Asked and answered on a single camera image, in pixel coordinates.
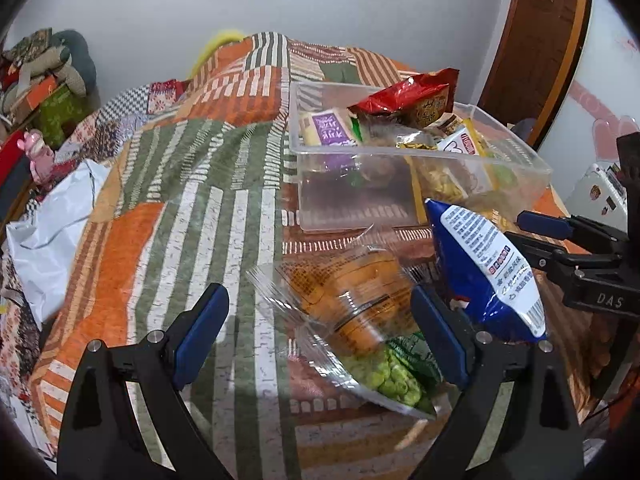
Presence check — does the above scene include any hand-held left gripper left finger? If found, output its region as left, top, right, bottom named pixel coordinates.
left=56, top=282, right=234, bottom=480

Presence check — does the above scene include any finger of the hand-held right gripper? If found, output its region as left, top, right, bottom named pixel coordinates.
left=516, top=211, right=628, bottom=256
left=504, top=231, right=583, bottom=283

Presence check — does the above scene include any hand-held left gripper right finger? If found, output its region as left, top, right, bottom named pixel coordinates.
left=410, top=282, right=586, bottom=480

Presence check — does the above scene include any green pea packet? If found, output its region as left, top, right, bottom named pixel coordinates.
left=347, top=331, right=445, bottom=415

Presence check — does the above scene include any small green packet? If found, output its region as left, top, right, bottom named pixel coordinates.
left=491, top=166, right=520, bottom=193

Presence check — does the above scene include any blue snack bag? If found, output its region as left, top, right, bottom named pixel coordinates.
left=424, top=198, right=549, bottom=345

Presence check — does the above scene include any yellow snack packet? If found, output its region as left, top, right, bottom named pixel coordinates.
left=395, top=119, right=497, bottom=203

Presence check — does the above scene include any clear plastic container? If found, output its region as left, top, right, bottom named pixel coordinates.
left=289, top=81, right=554, bottom=234

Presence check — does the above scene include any red snack packet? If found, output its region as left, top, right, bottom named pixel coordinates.
left=346, top=67, right=461, bottom=129

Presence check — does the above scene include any purple label cracker packet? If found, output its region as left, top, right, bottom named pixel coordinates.
left=299, top=109, right=363, bottom=187

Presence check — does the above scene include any white stickered case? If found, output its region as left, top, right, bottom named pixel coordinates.
left=569, top=161, right=629, bottom=220

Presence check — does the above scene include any grey cloth bundle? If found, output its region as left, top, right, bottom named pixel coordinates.
left=509, top=118, right=537, bottom=147

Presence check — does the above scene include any striped patchwork bedspread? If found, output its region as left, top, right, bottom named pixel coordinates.
left=27, top=31, right=603, bottom=480

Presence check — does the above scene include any white wardrobe with hearts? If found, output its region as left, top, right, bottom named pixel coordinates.
left=536, top=0, right=640, bottom=241

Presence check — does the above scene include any brown wooden door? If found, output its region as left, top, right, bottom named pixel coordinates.
left=476, top=0, right=594, bottom=147

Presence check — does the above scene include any white plastic bag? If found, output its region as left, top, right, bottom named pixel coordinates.
left=6, top=159, right=112, bottom=327

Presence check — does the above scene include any pink toy figure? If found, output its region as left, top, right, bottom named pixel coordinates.
left=16, top=129, right=57, bottom=185

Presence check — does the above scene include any checkered patchwork quilt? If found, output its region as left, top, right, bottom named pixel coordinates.
left=0, top=79, right=192, bottom=461

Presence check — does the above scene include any red box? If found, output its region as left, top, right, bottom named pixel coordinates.
left=0, top=131, right=32, bottom=223

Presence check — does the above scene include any green patterned box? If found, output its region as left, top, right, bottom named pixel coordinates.
left=36, top=86, right=94, bottom=150

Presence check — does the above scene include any yellow foam tube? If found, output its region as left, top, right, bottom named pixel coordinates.
left=191, top=27, right=247, bottom=73

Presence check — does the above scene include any orange cardboard box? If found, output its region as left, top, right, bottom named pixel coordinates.
left=9, top=76, right=62, bottom=113

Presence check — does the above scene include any pile of plush toys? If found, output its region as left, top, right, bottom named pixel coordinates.
left=0, top=27, right=99, bottom=112

